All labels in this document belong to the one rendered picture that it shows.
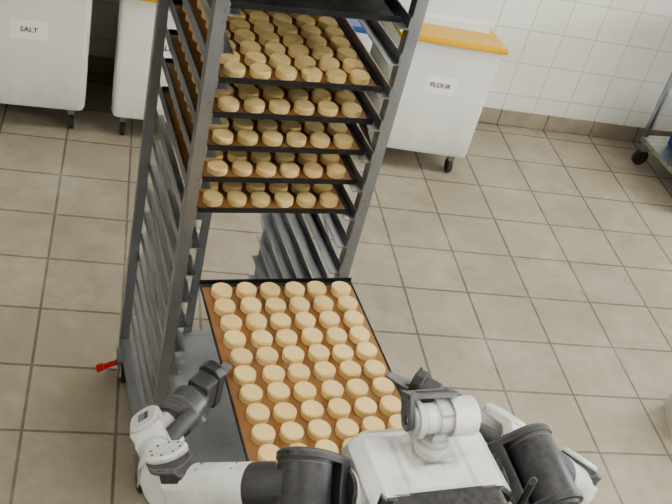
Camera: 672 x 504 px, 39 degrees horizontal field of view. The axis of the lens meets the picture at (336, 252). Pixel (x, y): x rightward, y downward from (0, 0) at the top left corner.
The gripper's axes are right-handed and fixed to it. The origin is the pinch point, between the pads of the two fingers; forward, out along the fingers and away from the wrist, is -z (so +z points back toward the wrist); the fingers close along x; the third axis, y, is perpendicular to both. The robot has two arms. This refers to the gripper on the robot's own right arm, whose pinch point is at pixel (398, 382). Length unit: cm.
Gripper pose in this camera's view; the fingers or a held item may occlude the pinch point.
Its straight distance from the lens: 223.8
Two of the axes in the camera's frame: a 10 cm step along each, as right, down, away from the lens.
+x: 2.1, -7.8, -5.9
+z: 8.6, 4.4, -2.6
